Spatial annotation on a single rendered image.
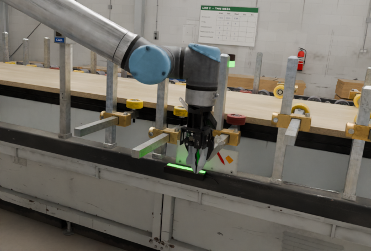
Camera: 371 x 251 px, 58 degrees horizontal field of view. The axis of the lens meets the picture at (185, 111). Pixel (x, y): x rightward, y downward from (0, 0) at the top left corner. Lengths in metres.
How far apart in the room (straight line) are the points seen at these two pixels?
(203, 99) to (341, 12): 7.72
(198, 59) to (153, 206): 1.12
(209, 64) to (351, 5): 7.76
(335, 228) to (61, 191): 1.52
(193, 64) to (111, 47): 0.23
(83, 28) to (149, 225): 1.33
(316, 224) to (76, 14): 1.10
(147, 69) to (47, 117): 1.37
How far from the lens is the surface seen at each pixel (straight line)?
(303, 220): 1.41
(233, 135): 1.30
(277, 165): 1.31
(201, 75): 0.90
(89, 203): 2.10
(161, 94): 1.38
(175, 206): 1.80
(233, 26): 8.49
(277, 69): 8.42
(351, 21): 8.55
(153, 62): 0.76
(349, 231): 1.42
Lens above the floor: 1.20
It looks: 12 degrees down
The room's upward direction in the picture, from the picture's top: 4 degrees clockwise
